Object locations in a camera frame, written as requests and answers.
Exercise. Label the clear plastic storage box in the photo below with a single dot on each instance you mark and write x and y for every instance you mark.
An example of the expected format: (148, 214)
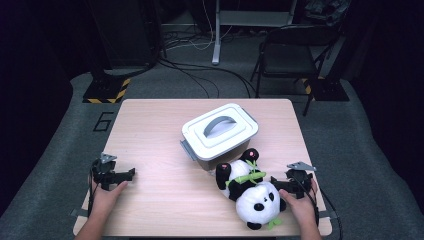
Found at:
(218, 162)

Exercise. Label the white metal stand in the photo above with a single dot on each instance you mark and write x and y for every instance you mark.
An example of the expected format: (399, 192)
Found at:
(216, 40)

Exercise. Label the grey tape strip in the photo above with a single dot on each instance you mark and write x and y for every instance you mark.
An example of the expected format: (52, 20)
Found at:
(79, 212)
(328, 214)

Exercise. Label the dark cloth bundle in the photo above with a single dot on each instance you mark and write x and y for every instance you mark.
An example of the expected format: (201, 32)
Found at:
(326, 11)

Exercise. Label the dark cabinet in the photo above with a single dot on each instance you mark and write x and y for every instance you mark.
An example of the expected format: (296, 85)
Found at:
(126, 33)

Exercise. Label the panda plush toy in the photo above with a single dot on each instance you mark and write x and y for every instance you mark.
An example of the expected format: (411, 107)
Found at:
(260, 200)

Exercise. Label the black folding chair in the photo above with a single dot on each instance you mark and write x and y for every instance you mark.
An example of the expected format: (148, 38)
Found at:
(288, 60)

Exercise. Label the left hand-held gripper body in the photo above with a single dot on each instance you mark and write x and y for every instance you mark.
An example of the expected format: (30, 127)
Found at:
(103, 173)

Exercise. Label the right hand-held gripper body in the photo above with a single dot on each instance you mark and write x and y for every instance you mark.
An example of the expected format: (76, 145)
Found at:
(300, 181)

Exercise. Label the black yellow striped base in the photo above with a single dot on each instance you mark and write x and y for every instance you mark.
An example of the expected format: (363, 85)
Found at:
(106, 90)
(328, 90)

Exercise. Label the person's right hand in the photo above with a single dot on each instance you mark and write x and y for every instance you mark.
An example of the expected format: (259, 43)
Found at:
(303, 210)

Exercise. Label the person's left hand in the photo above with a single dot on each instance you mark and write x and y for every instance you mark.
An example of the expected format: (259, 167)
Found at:
(103, 200)

